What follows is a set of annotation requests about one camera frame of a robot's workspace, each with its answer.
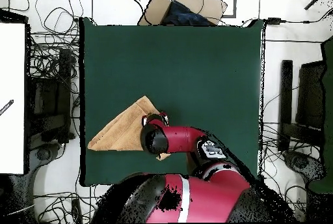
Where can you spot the tan terry towel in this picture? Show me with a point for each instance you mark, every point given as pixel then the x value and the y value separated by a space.
pixel 122 130

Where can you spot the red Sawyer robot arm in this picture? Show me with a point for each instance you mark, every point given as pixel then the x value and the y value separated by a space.
pixel 182 138

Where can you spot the dark green table cloth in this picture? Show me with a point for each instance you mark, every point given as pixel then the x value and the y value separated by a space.
pixel 208 65

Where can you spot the dark blue garment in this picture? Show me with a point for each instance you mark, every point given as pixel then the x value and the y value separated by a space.
pixel 182 15

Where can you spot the cardboard box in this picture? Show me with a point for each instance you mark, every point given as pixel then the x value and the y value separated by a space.
pixel 156 10

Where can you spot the grey swivel base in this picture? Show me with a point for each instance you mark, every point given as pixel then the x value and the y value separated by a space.
pixel 301 162
pixel 43 153

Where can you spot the black power strip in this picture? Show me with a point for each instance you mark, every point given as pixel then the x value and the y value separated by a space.
pixel 76 211

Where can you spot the black strip label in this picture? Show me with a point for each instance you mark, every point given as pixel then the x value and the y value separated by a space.
pixel 6 107

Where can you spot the white panel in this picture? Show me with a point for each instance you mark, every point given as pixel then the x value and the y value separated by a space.
pixel 11 78

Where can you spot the black power adapter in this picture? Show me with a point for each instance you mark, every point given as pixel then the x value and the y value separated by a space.
pixel 273 21

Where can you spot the green fabric drape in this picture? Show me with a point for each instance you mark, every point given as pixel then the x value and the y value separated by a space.
pixel 328 104

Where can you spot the grey square frame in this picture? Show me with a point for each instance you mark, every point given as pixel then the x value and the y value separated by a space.
pixel 235 0

